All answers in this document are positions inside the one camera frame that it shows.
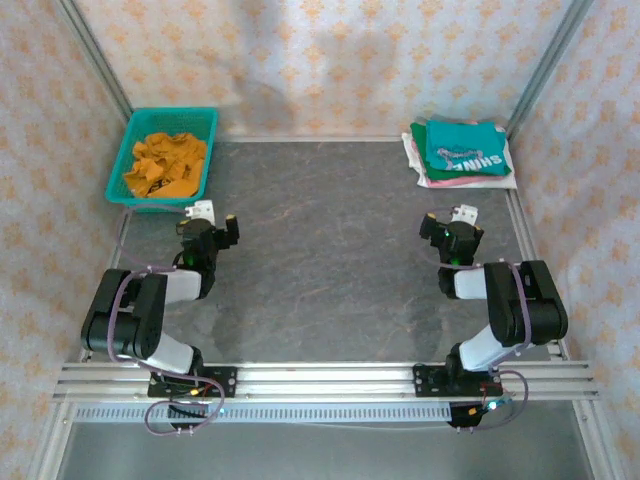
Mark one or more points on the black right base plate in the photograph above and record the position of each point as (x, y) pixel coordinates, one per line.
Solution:
(425, 382)

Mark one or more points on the aluminium mounting rail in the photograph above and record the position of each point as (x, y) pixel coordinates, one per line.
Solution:
(325, 380)

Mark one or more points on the patterned fabric backdrop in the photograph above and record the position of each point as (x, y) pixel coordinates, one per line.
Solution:
(320, 60)

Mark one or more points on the orange t-shirt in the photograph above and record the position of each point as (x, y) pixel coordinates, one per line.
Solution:
(165, 160)

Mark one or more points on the green folded t-shirt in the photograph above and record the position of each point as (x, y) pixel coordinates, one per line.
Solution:
(435, 175)

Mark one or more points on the teal plastic basket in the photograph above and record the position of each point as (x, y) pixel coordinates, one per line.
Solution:
(170, 117)

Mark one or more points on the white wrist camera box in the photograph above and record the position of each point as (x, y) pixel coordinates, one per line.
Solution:
(202, 207)
(467, 212)

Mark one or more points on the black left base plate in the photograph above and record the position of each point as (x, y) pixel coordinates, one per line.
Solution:
(227, 382)

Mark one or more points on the aluminium table side rail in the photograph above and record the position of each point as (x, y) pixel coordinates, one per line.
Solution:
(525, 235)
(97, 320)

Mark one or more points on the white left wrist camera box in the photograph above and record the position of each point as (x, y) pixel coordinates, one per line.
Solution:
(202, 207)

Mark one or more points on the teal printed t-shirt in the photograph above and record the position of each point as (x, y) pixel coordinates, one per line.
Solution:
(465, 137)

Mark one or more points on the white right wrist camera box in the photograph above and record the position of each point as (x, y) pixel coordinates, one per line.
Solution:
(467, 212)

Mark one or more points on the stack of folded clothes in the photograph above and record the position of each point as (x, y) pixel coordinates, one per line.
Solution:
(412, 155)

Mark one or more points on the aluminium frame post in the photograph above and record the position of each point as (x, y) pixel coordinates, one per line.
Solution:
(545, 60)
(95, 55)

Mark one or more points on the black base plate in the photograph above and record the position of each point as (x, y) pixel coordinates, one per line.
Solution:
(227, 382)
(425, 382)

